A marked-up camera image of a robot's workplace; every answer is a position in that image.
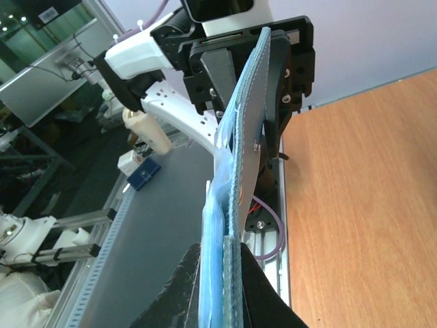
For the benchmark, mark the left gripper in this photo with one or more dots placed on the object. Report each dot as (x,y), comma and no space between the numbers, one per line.
(212,65)

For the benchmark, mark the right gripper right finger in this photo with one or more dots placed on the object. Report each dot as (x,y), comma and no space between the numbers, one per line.
(262,306)

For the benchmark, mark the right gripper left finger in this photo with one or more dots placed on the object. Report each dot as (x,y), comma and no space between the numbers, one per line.
(177,303)

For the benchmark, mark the teal card holder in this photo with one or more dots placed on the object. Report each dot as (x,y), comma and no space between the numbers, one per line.
(236,152)

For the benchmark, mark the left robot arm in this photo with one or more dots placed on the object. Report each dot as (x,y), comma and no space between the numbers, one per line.
(134,63)

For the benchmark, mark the cream plastic bottle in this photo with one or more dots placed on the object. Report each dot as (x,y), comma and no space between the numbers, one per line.
(147,128)

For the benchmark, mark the dark blue small box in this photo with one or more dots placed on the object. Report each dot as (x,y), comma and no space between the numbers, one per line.
(137,182)

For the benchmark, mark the white small box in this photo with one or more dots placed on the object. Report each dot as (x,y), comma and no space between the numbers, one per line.
(132,163)

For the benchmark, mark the aluminium front rail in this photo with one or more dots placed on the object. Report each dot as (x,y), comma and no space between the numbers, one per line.
(270,247)

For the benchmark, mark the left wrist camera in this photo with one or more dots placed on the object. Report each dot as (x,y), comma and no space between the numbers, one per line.
(223,16)

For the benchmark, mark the grey slotted cable duct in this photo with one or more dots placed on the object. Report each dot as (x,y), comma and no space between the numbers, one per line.
(83,299)

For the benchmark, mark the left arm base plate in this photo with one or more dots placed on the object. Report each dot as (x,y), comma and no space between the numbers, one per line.
(268,190)

